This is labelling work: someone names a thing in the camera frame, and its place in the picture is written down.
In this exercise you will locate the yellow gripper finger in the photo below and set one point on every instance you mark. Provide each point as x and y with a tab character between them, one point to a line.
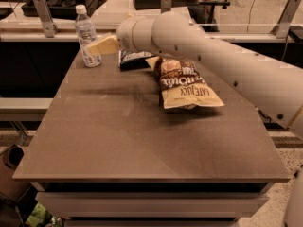
108	44

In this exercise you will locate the clear plastic water bottle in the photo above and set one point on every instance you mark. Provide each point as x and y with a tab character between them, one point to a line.
86	33

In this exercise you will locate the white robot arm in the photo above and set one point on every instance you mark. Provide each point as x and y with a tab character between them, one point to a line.
275	87

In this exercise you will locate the blue white snack bag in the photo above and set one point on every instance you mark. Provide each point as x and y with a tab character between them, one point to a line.
131	60

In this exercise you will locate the black tray on counter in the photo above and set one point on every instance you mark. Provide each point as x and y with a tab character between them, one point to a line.
66	9

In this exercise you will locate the brown Late July chip bag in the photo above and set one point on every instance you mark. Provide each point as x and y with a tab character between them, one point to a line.
181	85

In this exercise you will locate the grey table drawer base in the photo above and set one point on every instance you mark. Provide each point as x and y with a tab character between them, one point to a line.
98	206

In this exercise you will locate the brown cylindrical bin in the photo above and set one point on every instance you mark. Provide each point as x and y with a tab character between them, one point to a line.
9	160

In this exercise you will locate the green crumpled item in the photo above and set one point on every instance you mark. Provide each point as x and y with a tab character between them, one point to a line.
40	217

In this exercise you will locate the left metal railing bracket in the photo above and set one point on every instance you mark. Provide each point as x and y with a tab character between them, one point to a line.
49	28

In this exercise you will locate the metal railing bracket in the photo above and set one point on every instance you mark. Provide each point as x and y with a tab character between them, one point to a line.
165	5
281	29
49	28

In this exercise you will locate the middle metal railing bracket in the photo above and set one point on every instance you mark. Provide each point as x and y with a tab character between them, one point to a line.
165	5

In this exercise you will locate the right metal railing bracket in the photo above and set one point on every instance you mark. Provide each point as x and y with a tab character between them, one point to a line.
281	29

